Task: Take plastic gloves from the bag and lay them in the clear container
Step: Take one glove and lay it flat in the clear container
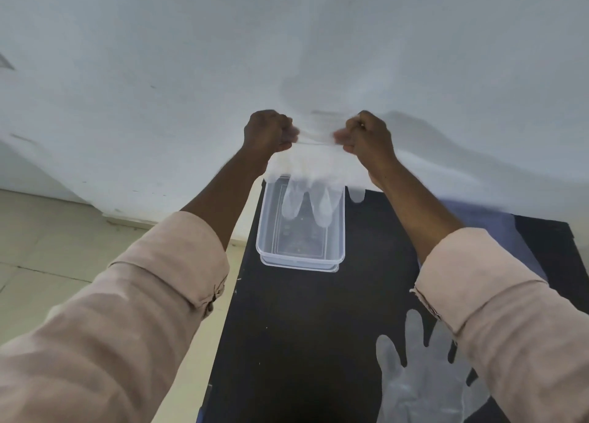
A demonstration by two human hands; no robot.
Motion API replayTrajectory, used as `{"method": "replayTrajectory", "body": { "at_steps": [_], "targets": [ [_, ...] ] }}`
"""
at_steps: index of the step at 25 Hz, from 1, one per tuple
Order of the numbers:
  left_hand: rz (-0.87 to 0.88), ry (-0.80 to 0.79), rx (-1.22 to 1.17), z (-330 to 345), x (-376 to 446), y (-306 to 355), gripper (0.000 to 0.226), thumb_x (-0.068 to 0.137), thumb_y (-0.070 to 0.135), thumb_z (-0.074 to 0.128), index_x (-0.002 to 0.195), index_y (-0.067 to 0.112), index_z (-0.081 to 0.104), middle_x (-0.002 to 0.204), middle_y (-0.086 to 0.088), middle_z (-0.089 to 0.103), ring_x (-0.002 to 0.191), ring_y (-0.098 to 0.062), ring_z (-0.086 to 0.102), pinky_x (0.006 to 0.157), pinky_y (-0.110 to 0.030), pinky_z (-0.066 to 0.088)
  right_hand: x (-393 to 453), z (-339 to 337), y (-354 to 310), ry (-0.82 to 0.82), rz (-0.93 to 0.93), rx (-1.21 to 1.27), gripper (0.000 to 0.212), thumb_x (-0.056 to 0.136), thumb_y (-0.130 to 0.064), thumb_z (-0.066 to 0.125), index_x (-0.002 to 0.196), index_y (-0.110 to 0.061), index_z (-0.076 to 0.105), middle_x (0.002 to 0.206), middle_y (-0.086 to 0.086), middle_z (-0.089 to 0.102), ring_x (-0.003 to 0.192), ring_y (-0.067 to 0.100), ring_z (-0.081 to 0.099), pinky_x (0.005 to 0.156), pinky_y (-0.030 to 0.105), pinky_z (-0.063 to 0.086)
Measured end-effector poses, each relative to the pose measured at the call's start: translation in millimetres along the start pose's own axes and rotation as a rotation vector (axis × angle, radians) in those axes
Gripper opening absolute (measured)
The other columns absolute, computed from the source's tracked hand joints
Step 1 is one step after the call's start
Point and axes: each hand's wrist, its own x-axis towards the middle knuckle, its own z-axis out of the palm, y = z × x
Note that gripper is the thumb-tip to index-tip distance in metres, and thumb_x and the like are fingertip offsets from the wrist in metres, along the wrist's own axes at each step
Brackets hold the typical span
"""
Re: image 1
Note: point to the person's right hand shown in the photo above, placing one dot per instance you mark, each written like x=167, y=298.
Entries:
x=370, y=142

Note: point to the person's left hand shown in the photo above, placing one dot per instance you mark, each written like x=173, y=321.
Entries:
x=267, y=133

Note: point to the clear plastic glove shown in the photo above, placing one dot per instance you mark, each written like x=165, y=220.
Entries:
x=317, y=169
x=414, y=390

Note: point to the clear plastic container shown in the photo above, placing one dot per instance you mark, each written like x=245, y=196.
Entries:
x=294, y=252

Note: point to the blue translucent plastic bag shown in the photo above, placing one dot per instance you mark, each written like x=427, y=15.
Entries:
x=497, y=225

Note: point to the person's left forearm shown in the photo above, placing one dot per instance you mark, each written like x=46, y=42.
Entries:
x=221, y=202

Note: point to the person's right forearm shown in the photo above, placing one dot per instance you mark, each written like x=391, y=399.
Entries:
x=423, y=215

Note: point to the clear container lid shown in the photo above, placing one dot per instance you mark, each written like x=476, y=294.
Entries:
x=299, y=267

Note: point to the blue table frame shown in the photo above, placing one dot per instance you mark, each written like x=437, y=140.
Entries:
x=204, y=406

